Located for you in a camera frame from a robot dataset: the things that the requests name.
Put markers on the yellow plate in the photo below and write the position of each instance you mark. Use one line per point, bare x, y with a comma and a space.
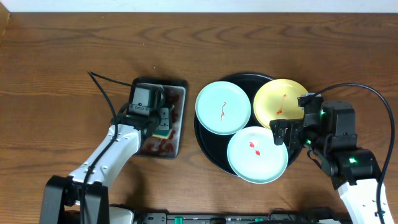
278, 99

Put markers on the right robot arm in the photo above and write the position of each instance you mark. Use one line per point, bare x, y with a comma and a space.
327, 130

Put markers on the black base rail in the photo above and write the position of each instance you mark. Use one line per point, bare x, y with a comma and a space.
163, 218

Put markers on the rectangular metal baking tray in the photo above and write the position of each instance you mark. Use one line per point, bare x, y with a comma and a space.
176, 92

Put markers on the green yellow sponge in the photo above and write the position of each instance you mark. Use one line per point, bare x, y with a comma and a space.
164, 128

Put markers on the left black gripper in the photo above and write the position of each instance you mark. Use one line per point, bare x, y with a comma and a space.
165, 115

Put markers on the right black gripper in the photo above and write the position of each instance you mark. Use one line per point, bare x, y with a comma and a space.
295, 126

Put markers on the light blue plate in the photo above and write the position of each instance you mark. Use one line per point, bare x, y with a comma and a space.
223, 108
254, 157

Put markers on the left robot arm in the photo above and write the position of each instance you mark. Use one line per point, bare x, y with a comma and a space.
83, 196

